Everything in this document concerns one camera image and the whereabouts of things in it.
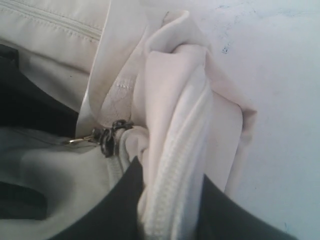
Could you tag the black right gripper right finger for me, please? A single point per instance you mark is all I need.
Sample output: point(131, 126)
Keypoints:
point(222, 219)

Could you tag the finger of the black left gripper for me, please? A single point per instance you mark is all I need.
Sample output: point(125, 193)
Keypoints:
point(24, 105)
point(21, 203)

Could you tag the cream white duffel bag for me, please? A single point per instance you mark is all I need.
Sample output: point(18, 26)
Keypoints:
point(112, 60)

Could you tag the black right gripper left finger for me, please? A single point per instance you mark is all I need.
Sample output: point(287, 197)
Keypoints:
point(115, 217)

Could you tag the metal zipper pull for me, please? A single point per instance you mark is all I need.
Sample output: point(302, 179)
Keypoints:
point(104, 137)

